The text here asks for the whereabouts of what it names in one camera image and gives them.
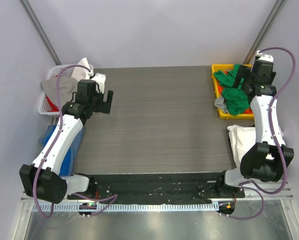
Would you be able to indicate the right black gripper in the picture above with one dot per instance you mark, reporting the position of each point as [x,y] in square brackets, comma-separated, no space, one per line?
[243,75]

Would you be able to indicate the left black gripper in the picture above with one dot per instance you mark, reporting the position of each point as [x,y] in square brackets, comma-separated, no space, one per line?
[103,102]

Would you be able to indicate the green t-shirt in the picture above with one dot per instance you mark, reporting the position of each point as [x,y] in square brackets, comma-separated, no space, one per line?
[226,77]

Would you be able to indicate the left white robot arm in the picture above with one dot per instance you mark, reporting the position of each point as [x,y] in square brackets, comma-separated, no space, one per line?
[42,179]

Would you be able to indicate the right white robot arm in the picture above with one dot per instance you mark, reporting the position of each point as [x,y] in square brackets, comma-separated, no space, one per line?
[269,157]

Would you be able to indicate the grey cloth in bin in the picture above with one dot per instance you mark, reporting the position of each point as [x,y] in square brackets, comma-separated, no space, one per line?
[220,104]

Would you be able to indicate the orange t-shirt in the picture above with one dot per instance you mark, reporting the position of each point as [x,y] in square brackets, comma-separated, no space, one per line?
[249,111]

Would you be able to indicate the white cloth in basket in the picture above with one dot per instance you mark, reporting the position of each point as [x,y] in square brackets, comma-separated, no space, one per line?
[84,71]

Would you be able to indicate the yellow plastic bin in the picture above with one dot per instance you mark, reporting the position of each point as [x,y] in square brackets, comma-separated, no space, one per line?
[214,68]

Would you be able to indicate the beige grey shirt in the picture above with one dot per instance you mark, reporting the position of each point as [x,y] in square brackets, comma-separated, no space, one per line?
[67,87]

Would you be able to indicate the white folded shirt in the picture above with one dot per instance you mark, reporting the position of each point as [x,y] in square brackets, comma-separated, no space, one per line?
[242,139]

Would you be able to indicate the white perforated basket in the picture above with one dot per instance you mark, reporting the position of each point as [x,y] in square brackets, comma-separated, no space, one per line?
[44,106]

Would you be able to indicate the blue checked shirt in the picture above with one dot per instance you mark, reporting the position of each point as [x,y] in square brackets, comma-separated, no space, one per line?
[67,165]

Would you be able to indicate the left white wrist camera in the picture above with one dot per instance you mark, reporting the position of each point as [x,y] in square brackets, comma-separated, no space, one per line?
[100,79]

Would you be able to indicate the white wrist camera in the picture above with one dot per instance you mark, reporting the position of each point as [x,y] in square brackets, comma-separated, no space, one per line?
[260,56]
[100,79]

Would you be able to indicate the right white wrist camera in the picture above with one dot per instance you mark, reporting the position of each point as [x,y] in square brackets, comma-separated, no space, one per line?
[260,56]

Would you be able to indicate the right aluminium corner rail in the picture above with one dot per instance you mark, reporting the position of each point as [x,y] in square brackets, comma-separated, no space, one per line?
[275,10]

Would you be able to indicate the aluminium corner rail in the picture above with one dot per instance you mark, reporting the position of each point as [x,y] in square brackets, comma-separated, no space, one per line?
[275,10]
[40,30]

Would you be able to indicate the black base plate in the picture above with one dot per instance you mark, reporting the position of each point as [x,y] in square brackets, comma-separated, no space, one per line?
[162,188]

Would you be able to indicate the left aluminium corner rail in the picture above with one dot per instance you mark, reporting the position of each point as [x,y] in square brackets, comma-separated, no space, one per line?
[40,30]

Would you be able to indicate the slotted cable duct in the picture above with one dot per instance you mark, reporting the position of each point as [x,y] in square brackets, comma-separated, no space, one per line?
[89,207]

